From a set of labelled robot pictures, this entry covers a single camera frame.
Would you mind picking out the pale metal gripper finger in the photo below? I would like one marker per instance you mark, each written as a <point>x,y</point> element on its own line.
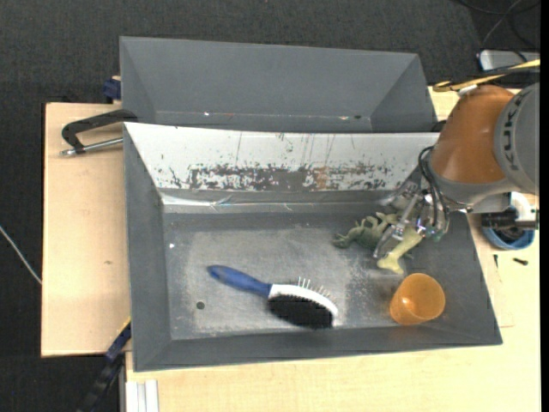
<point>407,239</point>
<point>388,241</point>

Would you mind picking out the black cylinder on white bracket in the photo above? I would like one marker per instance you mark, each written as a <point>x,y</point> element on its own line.
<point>499,220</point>

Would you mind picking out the orange plastic cup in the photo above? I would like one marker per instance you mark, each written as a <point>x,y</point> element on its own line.
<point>418,301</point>

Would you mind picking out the grey metal bin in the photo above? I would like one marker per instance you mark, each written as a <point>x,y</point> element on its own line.
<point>266,247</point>

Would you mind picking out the dark green toy dinosaur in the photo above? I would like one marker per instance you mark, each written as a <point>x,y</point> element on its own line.
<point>364,235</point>

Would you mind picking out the pale yellow-green toy dinosaur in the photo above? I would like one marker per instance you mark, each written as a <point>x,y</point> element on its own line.
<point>396,258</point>

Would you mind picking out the blue and white hairbrush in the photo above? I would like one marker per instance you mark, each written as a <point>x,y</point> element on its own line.
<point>296,301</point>

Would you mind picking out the pale wood board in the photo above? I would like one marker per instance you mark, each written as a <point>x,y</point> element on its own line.
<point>83,230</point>

